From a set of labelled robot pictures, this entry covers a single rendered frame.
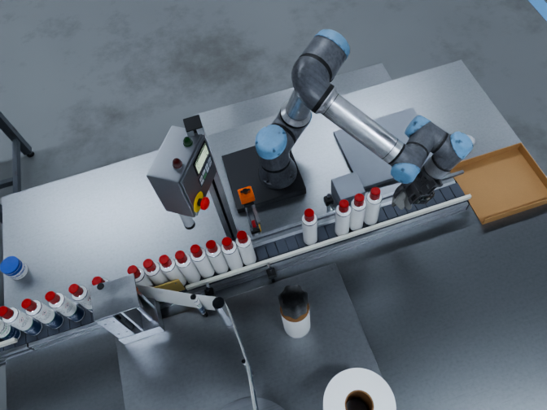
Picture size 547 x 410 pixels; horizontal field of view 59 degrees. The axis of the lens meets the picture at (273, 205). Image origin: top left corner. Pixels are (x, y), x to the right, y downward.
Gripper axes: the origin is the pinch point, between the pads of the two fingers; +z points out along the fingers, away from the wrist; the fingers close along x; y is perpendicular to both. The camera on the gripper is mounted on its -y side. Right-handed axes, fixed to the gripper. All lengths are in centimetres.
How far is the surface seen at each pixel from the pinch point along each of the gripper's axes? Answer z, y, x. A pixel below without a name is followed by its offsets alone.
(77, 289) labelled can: 44, 1, -100
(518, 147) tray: -19, -12, 58
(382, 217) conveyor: 9.2, 0.4, 1.3
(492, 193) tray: -9.0, 2.6, 42.1
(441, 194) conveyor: -3.0, -1.4, 22.4
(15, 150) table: 152, -149, -111
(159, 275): 38, 2, -76
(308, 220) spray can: 8.4, 1.2, -32.6
